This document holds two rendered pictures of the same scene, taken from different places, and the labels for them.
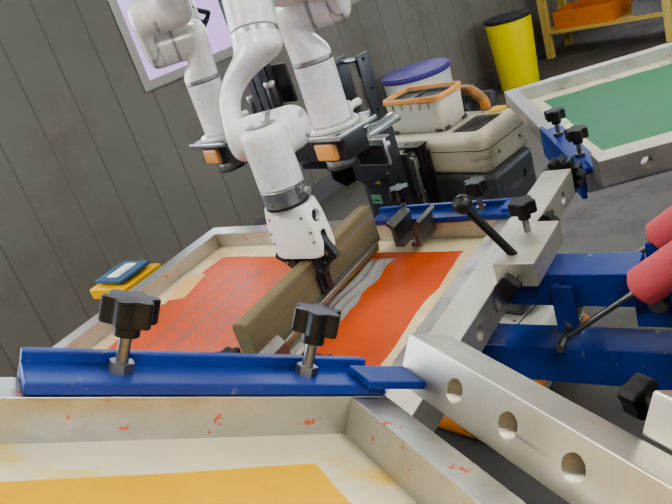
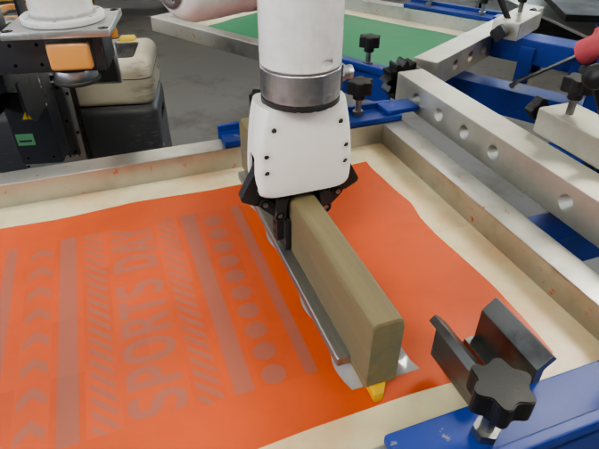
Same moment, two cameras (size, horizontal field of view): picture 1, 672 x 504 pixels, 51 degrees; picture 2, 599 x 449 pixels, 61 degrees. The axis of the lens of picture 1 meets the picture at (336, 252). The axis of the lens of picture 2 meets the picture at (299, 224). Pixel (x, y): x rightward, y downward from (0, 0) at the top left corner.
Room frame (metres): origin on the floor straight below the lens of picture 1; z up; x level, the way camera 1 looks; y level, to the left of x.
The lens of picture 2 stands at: (0.87, 0.45, 1.34)
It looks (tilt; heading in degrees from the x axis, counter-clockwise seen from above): 36 degrees down; 301
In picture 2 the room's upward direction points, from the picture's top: straight up
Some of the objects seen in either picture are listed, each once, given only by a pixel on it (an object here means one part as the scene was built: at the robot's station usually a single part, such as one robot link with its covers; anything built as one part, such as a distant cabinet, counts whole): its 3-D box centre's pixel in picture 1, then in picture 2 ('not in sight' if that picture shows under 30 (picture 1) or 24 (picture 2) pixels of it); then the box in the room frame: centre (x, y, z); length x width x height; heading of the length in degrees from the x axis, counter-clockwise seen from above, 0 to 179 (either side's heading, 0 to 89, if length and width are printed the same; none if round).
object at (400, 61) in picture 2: (561, 178); (404, 80); (1.18, -0.43, 1.02); 0.07 x 0.06 x 0.07; 51
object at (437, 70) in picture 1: (425, 110); not in sight; (4.86, -0.91, 0.30); 0.50 x 0.48 x 0.59; 40
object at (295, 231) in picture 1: (296, 225); (299, 137); (1.11, 0.05, 1.12); 0.10 x 0.08 x 0.11; 51
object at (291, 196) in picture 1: (287, 192); (307, 77); (1.11, 0.04, 1.18); 0.09 x 0.07 x 0.03; 51
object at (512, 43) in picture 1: (513, 51); not in sight; (5.77, -1.91, 0.29); 0.38 x 0.37 x 0.59; 40
